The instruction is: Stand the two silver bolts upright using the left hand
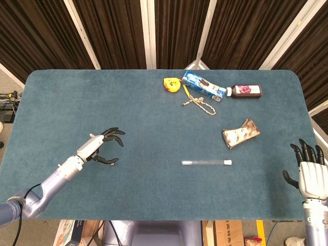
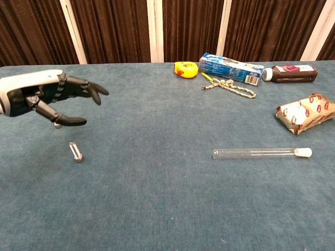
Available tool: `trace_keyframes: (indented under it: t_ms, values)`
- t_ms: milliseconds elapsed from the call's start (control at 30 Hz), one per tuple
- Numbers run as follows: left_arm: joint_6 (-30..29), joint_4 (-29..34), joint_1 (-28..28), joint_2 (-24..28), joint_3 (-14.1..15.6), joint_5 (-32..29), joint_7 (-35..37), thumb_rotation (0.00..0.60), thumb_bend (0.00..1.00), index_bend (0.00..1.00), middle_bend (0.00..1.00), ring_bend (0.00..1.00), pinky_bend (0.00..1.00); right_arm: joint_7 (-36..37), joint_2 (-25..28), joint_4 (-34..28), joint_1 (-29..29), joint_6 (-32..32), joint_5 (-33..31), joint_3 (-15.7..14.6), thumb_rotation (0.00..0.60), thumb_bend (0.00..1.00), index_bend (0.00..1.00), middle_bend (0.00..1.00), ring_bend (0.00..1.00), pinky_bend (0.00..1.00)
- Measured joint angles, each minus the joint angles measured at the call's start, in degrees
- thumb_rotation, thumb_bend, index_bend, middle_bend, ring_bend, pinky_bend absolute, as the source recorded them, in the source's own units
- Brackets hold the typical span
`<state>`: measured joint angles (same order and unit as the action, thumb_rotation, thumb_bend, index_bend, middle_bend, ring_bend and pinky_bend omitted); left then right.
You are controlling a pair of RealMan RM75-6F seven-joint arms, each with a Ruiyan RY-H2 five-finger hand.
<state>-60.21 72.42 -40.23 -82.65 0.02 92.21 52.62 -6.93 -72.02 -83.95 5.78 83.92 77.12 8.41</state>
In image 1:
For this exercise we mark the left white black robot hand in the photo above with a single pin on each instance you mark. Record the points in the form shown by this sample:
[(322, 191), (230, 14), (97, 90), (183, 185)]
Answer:
[(91, 147)]

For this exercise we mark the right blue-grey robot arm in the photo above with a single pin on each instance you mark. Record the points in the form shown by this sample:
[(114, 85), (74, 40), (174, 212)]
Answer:
[(317, 223)]

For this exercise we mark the black floor device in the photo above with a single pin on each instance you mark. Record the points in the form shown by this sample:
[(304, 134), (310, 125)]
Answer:
[(6, 114)]

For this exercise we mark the teal felt table cover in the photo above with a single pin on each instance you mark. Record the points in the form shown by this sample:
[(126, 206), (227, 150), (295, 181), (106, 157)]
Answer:
[(153, 184)]

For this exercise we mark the blue toothpaste carton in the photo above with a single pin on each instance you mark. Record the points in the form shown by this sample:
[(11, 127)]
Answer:
[(202, 87)]

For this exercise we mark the white frame post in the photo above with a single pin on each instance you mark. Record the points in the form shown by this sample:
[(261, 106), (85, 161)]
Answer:
[(287, 33), (148, 33), (11, 75), (82, 36), (319, 107), (206, 30)]

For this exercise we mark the blue-grey robot torso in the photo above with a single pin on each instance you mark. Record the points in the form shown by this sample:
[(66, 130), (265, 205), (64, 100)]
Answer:
[(153, 233)]

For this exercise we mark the yellow tape measure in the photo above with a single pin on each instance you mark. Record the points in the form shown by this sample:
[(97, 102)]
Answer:
[(172, 84)]

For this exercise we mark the colourful printed box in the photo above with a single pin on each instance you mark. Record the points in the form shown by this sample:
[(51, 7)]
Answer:
[(68, 233)]

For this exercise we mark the red snack bag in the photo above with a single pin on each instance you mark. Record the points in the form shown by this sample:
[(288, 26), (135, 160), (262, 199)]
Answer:
[(252, 241)]

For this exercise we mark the brown curtain panel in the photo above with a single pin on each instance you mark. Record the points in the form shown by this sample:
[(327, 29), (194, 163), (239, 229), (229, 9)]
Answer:
[(115, 33), (176, 33), (38, 38), (315, 51), (243, 33)]

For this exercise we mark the glass test tube white cap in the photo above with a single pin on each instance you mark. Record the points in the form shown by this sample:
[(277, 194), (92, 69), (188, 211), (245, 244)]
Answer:
[(205, 162)]

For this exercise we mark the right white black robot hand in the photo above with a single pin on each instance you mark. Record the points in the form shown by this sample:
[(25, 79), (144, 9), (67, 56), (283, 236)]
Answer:
[(314, 178)]

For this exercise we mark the brown cardboard box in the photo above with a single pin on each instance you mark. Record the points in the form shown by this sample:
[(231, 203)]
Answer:
[(228, 233)]

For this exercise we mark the dark bottle white cap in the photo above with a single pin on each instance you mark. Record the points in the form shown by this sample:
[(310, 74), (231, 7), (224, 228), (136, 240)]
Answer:
[(246, 91)]

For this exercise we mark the crumpled gold red wrapper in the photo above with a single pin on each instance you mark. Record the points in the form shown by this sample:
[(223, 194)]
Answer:
[(241, 135)]

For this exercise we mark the white stand foot bracket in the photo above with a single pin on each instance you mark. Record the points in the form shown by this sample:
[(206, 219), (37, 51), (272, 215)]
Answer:
[(197, 64)]

